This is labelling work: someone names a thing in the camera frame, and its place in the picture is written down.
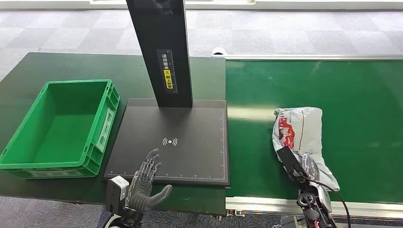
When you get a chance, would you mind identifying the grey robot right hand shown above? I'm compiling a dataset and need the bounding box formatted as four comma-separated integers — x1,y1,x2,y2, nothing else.
297,152,320,183

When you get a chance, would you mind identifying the green plastic crate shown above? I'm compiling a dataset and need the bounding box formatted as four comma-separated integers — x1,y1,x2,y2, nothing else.
0,79,121,180

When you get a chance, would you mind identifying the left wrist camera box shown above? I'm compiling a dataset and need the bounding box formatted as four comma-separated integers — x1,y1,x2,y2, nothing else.
106,176,130,215

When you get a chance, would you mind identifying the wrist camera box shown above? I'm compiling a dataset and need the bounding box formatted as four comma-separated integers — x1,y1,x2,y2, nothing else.
276,146,307,183
106,176,130,215

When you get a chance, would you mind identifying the black weighing device with column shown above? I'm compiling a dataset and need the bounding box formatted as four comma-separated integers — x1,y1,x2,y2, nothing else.
104,0,230,186

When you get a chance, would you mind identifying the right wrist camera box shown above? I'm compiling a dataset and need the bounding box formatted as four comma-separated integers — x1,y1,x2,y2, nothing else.
276,146,307,183

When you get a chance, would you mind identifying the black yellow column label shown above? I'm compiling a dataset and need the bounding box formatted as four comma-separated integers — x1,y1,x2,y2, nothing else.
156,49,178,95

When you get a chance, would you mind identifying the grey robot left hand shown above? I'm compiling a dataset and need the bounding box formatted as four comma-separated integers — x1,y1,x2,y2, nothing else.
125,149,173,214

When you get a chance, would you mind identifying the green conveyor belt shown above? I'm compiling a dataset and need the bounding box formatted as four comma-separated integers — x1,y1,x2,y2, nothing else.
211,47,403,221

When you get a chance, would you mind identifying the grey red-printed mailer package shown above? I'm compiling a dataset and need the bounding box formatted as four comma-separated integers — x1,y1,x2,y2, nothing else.
272,107,341,192

